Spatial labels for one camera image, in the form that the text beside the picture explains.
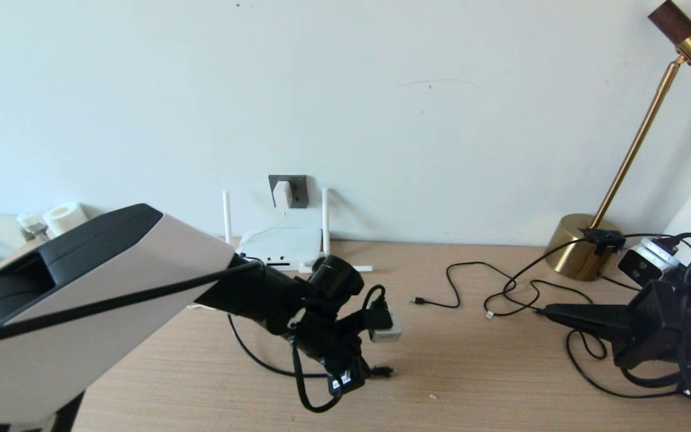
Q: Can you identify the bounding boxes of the black ethernet cable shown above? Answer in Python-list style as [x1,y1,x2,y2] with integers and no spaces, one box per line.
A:
[229,312,395,380]

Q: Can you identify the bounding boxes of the white wifi router with antennas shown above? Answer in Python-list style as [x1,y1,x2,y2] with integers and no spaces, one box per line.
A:
[221,189,374,275]

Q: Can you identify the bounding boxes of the brass desk lamp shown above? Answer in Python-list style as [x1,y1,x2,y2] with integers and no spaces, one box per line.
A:
[546,0,691,281]

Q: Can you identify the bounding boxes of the white toilet paper roll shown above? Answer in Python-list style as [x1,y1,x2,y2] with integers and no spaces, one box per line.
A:
[43,202,91,238]

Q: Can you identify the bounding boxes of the small clear plastic jar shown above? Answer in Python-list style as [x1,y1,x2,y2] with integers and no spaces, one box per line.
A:
[17,211,51,242]

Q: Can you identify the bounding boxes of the short black lamp cord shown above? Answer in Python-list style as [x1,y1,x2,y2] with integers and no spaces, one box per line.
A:
[597,232,691,295]

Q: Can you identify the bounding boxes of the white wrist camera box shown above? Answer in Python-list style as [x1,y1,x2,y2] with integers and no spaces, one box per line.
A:
[369,309,402,343]
[618,238,680,286]

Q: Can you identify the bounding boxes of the black inline cord switch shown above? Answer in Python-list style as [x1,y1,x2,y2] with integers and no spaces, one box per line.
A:
[581,227,626,256]

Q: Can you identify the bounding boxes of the black lamp power cable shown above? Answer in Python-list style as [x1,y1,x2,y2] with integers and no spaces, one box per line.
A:
[483,233,691,400]

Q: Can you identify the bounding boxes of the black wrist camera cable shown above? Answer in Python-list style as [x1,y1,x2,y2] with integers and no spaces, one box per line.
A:
[0,261,395,413]
[621,233,691,421]

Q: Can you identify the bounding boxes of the black USB cable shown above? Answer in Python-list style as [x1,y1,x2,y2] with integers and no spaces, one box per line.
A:
[410,260,608,359]

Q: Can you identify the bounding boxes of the black cable with silver connector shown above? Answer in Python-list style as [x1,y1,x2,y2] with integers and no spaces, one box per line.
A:
[484,278,593,332]

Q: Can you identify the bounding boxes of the grey wall power socket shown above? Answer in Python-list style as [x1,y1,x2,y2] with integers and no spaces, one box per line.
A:
[269,175,309,209]

